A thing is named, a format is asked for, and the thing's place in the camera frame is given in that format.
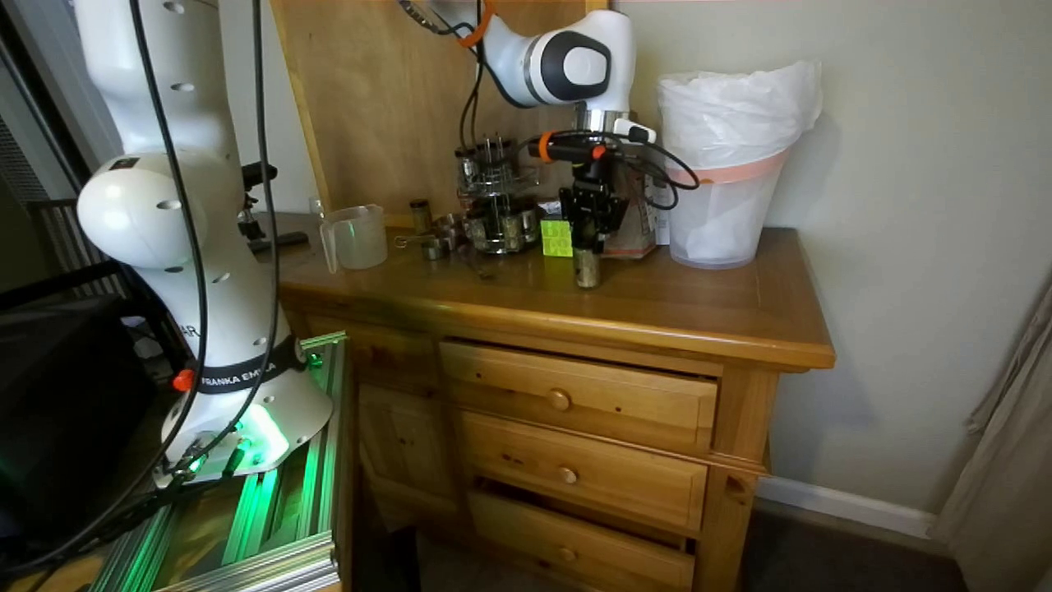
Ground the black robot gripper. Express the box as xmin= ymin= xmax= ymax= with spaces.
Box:
xmin=560 ymin=186 xmax=628 ymax=252

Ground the small glass spice jar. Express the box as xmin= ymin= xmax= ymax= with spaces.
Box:
xmin=575 ymin=250 xmax=602 ymax=290

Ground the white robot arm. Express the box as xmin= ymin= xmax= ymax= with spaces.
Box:
xmin=71 ymin=0 xmax=636 ymax=488

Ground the green label card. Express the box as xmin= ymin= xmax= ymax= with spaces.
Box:
xmin=539 ymin=221 xmax=572 ymax=261

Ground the wooden dresser cabinet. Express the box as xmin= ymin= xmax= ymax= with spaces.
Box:
xmin=283 ymin=232 xmax=835 ymax=592

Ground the clear plastic measuring jug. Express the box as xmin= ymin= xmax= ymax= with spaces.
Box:
xmin=319 ymin=205 xmax=387 ymax=272

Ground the wooden back board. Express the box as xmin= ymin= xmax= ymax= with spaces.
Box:
xmin=270 ymin=0 xmax=575 ymax=223

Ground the wire spice rack stand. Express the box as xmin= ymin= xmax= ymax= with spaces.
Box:
xmin=457 ymin=140 xmax=539 ymax=256

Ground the black cable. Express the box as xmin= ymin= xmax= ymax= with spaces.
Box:
xmin=0 ymin=0 xmax=283 ymax=587

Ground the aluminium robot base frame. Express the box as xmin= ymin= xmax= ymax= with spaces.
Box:
xmin=71 ymin=331 xmax=346 ymax=592

